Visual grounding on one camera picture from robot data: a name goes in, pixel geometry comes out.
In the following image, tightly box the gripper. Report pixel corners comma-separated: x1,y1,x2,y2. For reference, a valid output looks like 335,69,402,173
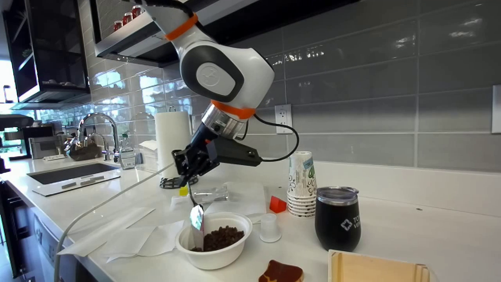
172,124,220,188

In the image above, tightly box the brown cereal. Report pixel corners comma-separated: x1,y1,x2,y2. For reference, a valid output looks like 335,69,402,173
191,226,245,252

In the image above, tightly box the white bowl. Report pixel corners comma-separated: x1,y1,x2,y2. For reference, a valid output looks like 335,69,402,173
175,212,253,270

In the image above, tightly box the paper towel roll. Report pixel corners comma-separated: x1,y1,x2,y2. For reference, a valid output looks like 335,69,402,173
155,111,193,181

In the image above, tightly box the clear plastic container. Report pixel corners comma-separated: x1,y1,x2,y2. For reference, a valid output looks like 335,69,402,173
193,184,229,204

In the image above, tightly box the white box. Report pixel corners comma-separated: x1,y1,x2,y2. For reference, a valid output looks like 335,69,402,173
137,140,158,173

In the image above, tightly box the clear soap bottle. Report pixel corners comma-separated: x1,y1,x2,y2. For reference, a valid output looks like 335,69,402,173
119,134,137,170

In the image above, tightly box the white paper napkin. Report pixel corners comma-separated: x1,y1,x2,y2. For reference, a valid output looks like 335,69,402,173
105,220,185,263

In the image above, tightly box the chrome tap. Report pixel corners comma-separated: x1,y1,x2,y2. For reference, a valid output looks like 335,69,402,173
77,112,120,162

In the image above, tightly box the red wedge block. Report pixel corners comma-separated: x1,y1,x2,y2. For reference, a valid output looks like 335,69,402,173
269,195,287,214

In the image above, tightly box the small white plastic cup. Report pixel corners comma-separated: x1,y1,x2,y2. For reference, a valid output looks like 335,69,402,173
260,213,282,243

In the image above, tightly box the stack of paper cups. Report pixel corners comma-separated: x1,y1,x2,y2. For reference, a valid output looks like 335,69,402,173
287,151,318,219

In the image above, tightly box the long white paper strip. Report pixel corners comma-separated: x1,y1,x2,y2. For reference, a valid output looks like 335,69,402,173
58,206,156,257

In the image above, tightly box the brown toy toast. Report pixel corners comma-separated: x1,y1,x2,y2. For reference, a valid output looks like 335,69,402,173
258,259,305,282

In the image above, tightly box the silver toaster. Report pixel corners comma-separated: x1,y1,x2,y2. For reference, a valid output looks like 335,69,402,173
29,135,60,159

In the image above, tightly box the black tumbler with lid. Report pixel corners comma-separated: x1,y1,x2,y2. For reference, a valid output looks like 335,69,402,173
314,186,362,252

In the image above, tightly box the row of red cans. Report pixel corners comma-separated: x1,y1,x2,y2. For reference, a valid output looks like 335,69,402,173
113,5,142,32

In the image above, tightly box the dishwasher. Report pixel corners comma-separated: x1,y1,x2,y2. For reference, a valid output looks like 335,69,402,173
31,210,79,282

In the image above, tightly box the black coffee machine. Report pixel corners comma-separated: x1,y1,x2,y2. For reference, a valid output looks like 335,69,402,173
0,114,35,174

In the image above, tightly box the wooden tray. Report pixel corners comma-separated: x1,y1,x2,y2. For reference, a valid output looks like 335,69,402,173
328,249,432,282

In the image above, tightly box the white wall socket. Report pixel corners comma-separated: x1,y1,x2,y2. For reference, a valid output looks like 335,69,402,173
275,104,293,135

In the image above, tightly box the grey cable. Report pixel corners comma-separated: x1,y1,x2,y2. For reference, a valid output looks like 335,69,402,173
53,162,175,282

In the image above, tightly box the dark wall shelf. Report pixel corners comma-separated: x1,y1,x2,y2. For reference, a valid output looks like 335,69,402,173
90,0,360,68

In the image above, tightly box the dark wall cabinet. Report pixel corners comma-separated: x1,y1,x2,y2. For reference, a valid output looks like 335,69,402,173
2,0,91,110

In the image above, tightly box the white switch plate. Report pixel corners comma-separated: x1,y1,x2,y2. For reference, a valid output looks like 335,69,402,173
492,84,501,134

